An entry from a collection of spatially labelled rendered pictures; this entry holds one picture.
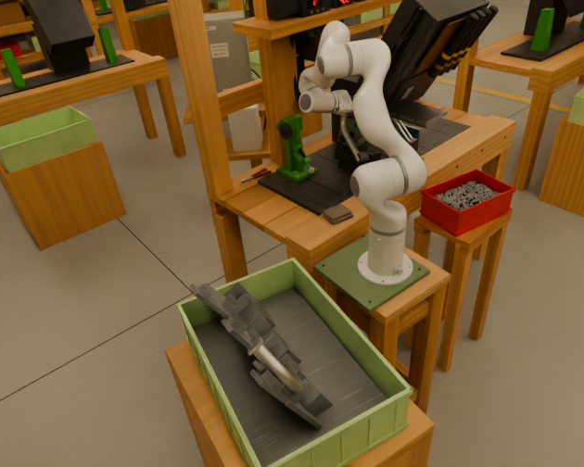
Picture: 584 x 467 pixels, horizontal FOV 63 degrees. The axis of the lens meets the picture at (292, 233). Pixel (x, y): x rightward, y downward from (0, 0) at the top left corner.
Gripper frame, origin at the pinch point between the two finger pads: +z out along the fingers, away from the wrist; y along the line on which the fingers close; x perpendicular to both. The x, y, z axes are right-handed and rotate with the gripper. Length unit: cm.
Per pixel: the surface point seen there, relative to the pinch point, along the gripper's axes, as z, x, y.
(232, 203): -46, 48, -21
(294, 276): -62, 11, -63
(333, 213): -32, 9, -44
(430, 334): -20, -2, -101
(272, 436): -102, -3, -101
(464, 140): 57, -12, -28
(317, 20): -16.2, -10.3, 31.9
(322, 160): 1.1, 30.2, -12.3
